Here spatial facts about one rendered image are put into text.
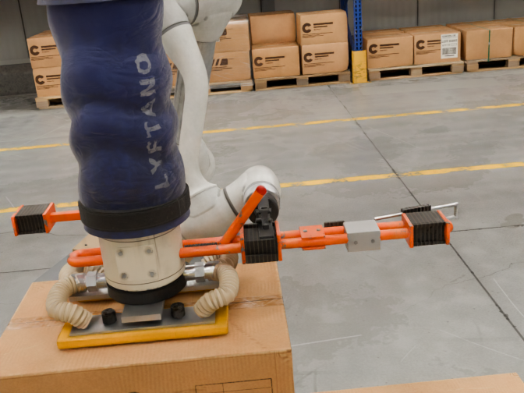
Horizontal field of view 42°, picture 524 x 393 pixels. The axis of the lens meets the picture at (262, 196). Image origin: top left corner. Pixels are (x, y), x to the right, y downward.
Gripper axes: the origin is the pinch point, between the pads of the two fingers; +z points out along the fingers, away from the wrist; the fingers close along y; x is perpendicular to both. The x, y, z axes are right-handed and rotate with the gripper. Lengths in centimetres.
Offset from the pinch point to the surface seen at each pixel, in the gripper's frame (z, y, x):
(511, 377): -18, 54, -62
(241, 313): 5.9, 13.6, 6.7
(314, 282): -184, 110, -27
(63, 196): -362, 111, 146
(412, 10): -845, 47, -246
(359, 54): -701, 78, -145
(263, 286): -5.5, 13.7, 1.4
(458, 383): -17, 54, -48
